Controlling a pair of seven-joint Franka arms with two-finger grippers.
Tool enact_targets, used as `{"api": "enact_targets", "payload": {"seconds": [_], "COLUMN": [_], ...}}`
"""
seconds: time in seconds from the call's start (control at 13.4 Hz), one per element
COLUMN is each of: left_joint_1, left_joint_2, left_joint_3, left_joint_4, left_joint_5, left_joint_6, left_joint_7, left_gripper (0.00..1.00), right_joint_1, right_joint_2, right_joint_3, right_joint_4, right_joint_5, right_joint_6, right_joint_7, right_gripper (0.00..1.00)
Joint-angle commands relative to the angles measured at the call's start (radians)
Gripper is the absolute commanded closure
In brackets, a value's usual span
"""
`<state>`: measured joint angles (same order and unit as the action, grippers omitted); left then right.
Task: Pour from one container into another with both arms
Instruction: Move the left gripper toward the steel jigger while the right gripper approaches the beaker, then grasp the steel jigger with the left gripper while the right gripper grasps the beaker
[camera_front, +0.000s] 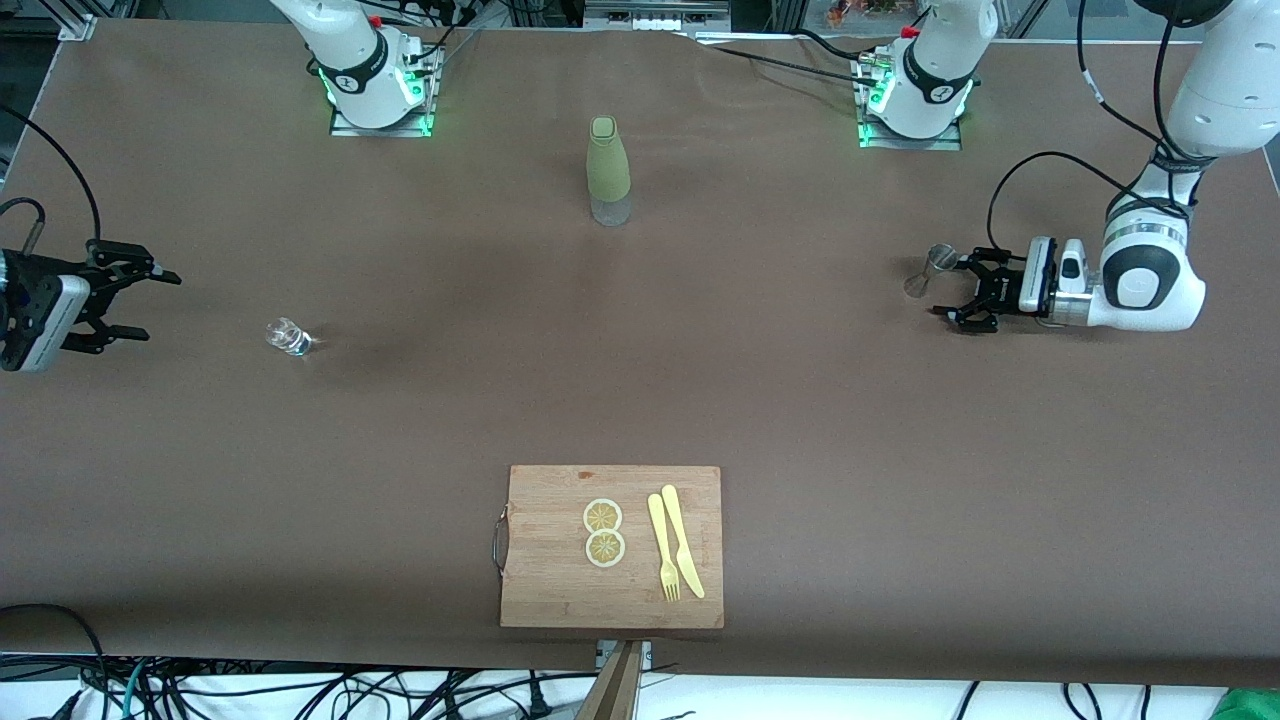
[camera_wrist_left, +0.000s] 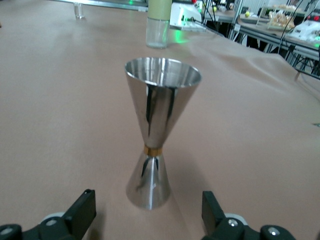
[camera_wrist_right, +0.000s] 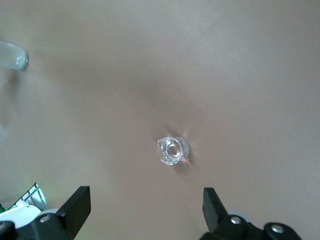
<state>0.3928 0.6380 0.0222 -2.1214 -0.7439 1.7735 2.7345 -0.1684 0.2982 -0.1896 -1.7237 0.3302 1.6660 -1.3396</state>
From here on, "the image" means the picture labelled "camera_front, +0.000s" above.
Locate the steel jigger measuring cup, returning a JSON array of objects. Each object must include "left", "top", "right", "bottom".
[{"left": 903, "top": 244, "right": 958, "bottom": 298}]

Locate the clear shot glass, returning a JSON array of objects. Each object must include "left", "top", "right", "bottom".
[{"left": 265, "top": 317, "right": 316, "bottom": 357}]

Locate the brown table cover sheet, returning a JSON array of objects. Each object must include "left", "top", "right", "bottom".
[{"left": 0, "top": 18, "right": 1280, "bottom": 691}]

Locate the yellow plastic knife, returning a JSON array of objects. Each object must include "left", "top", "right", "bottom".
[{"left": 661, "top": 484, "right": 706, "bottom": 600}]

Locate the yellow plastic fork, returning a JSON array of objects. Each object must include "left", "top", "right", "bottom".
[{"left": 647, "top": 493, "right": 682, "bottom": 603}]

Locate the green sleeved glass bottle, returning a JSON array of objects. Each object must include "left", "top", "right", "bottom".
[{"left": 586, "top": 116, "right": 633, "bottom": 227}]

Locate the grey power strip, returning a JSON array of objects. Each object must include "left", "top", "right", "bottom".
[{"left": 585, "top": 0, "right": 731, "bottom": 31}]

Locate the green cloth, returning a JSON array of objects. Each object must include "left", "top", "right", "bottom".
[{"left": 1210, "top": 688, "right": 1280, "bottom": 720}]

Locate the wooden cutting board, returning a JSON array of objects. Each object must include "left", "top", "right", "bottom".
[{"left": 492, "top": 465, "right": 725, "bottom": 631}]

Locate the wooden beam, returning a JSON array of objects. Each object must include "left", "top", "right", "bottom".
[{"left": 575, "top": 642, "right": 643, "bottom": 720}]

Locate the black arm base cable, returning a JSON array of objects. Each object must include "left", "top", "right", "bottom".
[{"left": 690, "top": 36, "right": 873, "bottom": 77}]

